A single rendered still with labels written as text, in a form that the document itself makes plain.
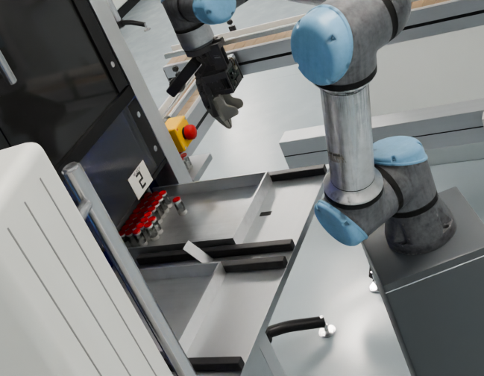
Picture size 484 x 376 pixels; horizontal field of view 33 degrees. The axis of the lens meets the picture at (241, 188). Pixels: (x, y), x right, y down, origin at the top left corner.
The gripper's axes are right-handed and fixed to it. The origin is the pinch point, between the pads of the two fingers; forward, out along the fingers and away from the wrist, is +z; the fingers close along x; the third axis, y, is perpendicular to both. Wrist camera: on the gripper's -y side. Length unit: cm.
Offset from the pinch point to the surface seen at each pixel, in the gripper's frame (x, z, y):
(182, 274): -27.8, 20.4, -9.6
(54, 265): -95, -35, 29
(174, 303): -36.1, 21.3, -8.4
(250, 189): 4.6, 21.2, -3.7
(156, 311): -80, -15, 25
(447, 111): 87, 55, 28
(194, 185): 6.4, 18.7, -19.5
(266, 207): -4.3, 21.5, 3.4
